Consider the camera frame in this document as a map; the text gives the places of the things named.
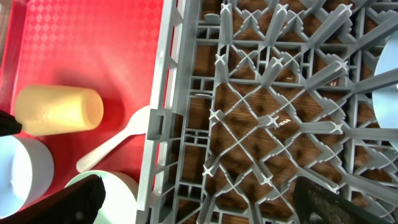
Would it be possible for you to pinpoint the red serving tray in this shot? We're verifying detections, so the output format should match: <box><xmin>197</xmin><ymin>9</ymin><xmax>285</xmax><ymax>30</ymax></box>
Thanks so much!
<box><xmin>1</xmin><ymin>0</ymin><xmax>163</xmax><ymax>195</ymax></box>

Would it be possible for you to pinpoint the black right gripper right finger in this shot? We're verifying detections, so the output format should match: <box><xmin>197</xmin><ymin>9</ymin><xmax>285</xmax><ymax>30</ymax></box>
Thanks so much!
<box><xmin>293</xmin><ymin>177</ymin><xmax>388</xmax><ymax>224</ymax></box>

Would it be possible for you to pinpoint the white plastic spoon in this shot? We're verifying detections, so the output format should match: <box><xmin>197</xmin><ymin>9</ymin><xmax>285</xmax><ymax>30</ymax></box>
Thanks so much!
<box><xmin>76</xmin><ymin>106</ymin><xmax>150</xmax><ymax>173</ymax></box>

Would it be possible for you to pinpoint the yellow plastic cup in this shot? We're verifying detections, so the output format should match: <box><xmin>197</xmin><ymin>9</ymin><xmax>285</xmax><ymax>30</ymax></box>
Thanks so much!
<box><xmin>14</xmin><ymin>85</ymin><xmax>104</xmax><ymax>136</ymax></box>

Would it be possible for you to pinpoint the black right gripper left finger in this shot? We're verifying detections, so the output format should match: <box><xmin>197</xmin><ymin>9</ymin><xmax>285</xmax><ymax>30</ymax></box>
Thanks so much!
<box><xmin>1</xmin><ymin>174</ymin><xmax>106</xmax><ymax>224</ymax></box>

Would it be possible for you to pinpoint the green bowl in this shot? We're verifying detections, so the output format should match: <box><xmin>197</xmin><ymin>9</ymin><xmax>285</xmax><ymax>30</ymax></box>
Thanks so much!
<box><xmin>65</xmin><ymin>170</ymin><xmax>138</xmax><ymax>224</ymax></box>

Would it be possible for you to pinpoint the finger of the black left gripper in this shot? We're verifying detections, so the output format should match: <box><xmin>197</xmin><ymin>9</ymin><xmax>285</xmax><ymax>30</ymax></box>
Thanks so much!
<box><xmin>0</xmin><ymin>110</ymin><xmax>22</xmax><ymax>136</ymax></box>

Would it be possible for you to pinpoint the large light blue plate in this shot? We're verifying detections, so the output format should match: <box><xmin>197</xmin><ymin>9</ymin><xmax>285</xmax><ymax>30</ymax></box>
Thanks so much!
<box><xmin>371</xmin><ymin>30</ymin><xmax>398</xmax><ymax>152</ymax></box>

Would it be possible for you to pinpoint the light blue bowl with rice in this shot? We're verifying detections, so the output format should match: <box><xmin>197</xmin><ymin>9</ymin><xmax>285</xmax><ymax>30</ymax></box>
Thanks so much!
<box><xmin>1</xmin><ymin>136</ymin><xmax>54</xmax><ymax>218</ymax></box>

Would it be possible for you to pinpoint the grey dishwasher rack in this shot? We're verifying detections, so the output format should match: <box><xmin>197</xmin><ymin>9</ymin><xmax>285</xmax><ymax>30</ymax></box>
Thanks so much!
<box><xmin>136</xmin><ymin>0</ymin><xmax>397</xmax><ymax>223</ymax></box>

